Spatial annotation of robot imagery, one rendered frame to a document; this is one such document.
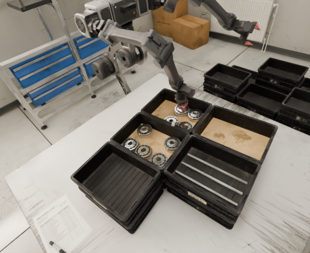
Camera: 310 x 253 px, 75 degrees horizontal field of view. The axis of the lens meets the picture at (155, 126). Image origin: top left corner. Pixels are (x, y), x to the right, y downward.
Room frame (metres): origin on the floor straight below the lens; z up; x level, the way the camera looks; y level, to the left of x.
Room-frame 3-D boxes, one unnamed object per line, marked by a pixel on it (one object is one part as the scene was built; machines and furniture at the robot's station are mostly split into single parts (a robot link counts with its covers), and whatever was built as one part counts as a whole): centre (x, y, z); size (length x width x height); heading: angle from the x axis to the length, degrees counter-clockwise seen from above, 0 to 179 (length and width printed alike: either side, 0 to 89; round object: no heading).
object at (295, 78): (1.73, -1.41, 0.37); 0.40 x 0.30 x 0.45; 39
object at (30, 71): (2.37, 1.17, 0.60); 0.72 x 0.03 x 0.56; 129
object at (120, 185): (0.58, 0.25, 0.87); 0.40 x 0.30 x 0.11; 47
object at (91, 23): (1.20, 0.23, 1.45); 0.09 x 0.08 x 0.12; 129
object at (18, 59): (2.64, 0.88, 0.91); 1.70 x 0.10 x 0.05; 129
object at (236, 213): (0.53, -0.25, 0.92); 0.40 x 0.30 x 0.02; 47
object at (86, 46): (2.87, 0.55, 0.60); 0.72 x 0.03 x 0.56; 129
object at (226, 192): (0.53, -0.25, 0.87); 0.40 x 0.30 x 0.11; 47
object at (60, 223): (0.45, 0.62, 0.70); 0.33 x 0.23 x 0.01; 39
